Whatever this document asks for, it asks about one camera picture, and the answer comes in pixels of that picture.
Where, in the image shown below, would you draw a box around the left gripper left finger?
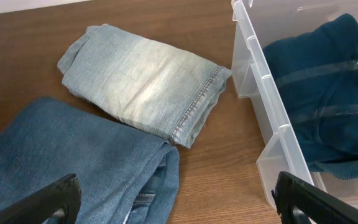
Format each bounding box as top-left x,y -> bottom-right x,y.
0,174 -> 81,224

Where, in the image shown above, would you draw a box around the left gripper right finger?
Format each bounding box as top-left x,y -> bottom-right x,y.
272,171 -> 358,224

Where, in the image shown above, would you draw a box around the dark blue folded jeans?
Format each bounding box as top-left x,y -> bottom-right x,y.
0,98 -> 180,223

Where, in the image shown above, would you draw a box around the clear plastic storage container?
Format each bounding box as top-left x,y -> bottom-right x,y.
231,0 -> 358,209

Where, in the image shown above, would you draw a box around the dark teal cloth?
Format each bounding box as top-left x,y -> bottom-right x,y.
263,14 -> 358,180

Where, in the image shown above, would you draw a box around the light blue folded jeans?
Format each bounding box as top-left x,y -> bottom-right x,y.
57,24 -> 232,148

